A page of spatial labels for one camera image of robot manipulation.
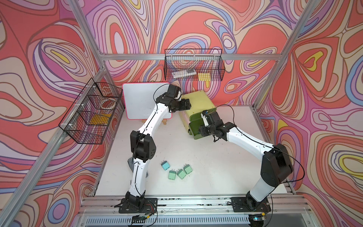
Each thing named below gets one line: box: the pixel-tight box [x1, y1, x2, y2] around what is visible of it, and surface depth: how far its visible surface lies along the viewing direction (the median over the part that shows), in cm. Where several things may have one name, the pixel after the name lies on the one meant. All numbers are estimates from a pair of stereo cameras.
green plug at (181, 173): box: [176, 168, 187, 180], surface depth 84 cm
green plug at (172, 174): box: [168, 170, 177, 181], surface depth 84 cm
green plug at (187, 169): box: [183, 163, 193, 175], surface depth 87 cm
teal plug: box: [160, 160, 171, 171], surface depth 88 cm
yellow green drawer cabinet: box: [178, 90, 217, 140], surface depth 93 cm
